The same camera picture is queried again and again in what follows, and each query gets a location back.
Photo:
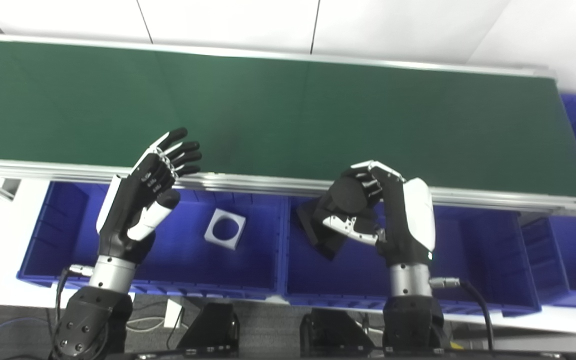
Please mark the white square part round hole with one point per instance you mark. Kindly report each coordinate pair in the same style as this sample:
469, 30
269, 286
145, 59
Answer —
241, 221

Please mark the green conveyor belt aluminium frame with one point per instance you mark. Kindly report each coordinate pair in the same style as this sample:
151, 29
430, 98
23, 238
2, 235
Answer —
268, 110

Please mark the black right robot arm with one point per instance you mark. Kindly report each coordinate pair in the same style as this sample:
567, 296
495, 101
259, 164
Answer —
408, 320

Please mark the black robot body bar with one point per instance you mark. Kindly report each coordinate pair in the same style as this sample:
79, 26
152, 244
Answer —
318, 356

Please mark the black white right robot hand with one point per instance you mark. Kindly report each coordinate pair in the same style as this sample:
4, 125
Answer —
410, 220

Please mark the white power adapter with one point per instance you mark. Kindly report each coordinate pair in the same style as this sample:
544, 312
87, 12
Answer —
173, 312

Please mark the black robot body bracket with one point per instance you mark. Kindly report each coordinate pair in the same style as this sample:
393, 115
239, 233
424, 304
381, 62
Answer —
213, 330
333, 332

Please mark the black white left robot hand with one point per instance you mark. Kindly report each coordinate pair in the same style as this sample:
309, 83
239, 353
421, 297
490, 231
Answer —
128, 210

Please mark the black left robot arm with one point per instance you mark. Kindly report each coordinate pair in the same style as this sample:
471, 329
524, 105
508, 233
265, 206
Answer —
83, 320

